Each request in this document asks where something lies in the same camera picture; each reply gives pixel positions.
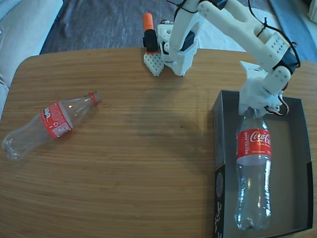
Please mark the clear bottle Coca-Cola logo label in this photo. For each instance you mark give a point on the clear bottle Coca-Cola logo label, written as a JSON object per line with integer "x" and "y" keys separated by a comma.
{"x": 253, "y": 146}

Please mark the clear bottle red label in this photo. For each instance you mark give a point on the clear bottle red label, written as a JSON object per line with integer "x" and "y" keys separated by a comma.
{"x": 57, "y": 121}

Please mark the grey cardboard box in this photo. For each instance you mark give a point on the grey cardboard box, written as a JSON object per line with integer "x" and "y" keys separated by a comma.
{"x": 292, "y": 173}

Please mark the white cloth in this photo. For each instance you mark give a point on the white cloth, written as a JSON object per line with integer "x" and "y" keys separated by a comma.
{"x": 223, "y": 39}

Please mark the grey-blue fabric strip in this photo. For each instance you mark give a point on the grey-blue fabric strip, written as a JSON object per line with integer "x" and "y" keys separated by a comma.
{"x": 304, "y": 29}

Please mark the pale cushion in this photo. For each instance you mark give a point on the pale cushion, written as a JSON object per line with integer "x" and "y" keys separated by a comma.
{"x": 312, "y": 11}

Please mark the orange and black clamp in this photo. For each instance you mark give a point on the orange and black clamp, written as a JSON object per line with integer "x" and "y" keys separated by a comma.
{"x": 147, "y": 21}

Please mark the dark grey rug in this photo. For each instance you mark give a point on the dark grey rug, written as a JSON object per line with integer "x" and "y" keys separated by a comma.
{"x": 99, "y": 24}

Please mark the white sofa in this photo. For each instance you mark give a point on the white sofa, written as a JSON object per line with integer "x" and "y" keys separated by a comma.
{"x": 19, "y": 37}

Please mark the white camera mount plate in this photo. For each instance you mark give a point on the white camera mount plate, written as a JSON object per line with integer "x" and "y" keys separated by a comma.
{"x": 252, "y": 70}

